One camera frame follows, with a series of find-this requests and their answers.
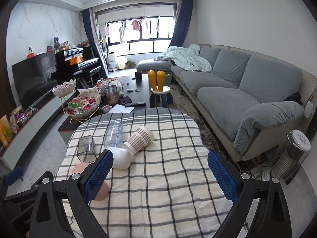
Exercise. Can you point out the pale green blanket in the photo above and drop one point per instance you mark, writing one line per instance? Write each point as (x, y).
(188, 59)

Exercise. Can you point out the tiered snack bowl stand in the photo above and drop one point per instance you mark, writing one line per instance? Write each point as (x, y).
(84, 104)

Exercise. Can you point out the blue curtain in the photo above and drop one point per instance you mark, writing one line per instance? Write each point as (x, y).
(91, 37)
(182, 22)

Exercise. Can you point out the white cup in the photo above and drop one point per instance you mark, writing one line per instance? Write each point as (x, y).
(122, 157)

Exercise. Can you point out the flat screen television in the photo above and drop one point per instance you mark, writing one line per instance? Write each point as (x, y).
(32, 79)

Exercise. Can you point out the white home camera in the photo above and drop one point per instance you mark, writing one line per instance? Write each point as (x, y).
(30, 52)

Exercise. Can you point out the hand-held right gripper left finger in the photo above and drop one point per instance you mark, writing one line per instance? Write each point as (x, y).
(97, 176)

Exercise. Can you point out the black piano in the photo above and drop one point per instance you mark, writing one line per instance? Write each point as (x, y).
(71, 59)

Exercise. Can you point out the potted plant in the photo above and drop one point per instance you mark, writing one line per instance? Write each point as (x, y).
(130, 64)

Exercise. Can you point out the white television cabinet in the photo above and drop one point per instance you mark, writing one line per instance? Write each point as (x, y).
(29, 129)

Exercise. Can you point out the dark cloth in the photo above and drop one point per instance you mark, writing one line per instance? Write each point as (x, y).
(294, 99)

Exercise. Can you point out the white air purifier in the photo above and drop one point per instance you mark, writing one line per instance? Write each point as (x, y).
(112, 62)

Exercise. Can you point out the white plush toy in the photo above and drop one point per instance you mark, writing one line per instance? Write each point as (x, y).
(118, 88)

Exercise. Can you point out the pink hanging garment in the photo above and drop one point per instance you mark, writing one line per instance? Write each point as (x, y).
(135, 24)

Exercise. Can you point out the plaid tablecloth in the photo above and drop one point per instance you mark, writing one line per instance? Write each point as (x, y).
(161, 178)

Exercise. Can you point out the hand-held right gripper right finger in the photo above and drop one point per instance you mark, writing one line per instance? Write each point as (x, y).
(223, 178)

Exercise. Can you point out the white paper sheet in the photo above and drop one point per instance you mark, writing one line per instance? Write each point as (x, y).
(120, 109)

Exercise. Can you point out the dark mug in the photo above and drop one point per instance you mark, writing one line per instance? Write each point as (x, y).
(138, 75)

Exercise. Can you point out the dark coffee table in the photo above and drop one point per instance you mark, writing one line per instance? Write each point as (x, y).
(140, 93)

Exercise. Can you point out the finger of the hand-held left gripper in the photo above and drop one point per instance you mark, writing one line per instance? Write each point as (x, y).
(14, 176)
(21, 196)

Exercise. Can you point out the pink cup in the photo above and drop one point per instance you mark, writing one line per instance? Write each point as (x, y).
(101, 192)

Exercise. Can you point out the clear square cup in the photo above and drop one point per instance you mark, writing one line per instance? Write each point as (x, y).
(86, 147)

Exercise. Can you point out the row of snack packets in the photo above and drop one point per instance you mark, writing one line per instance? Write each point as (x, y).
(17, 119)

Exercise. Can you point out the grey rabbit figurine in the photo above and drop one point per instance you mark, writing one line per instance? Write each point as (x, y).
(57, 43)

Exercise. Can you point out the electric space heater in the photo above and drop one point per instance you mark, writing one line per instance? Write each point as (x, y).
(289, 158)

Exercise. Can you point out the black piano bench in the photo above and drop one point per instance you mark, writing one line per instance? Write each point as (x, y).
(89, 70)

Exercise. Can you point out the purple cloth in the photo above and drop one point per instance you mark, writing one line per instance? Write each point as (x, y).
(125, 100)

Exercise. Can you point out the clear tall plastic cup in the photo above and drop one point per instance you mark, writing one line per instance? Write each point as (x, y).
(114, 133)

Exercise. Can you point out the clear jar of nuts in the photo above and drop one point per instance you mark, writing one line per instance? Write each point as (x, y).
(112, 95)

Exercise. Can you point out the black remote control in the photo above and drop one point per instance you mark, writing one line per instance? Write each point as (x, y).
(135, 104)

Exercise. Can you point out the small white floor fan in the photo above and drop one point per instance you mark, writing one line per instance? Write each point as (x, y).
(266, 174)

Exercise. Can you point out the grey sofa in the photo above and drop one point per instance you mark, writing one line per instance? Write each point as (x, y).
(223, 96)

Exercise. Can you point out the brown checkered paper cup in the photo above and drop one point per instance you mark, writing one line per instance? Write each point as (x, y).
(140, 140)

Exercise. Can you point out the rabbit ear stool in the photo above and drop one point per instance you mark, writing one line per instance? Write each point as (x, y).
(161, 90)

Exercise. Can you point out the white hanging towel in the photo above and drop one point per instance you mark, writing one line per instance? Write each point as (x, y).
(122, 34)

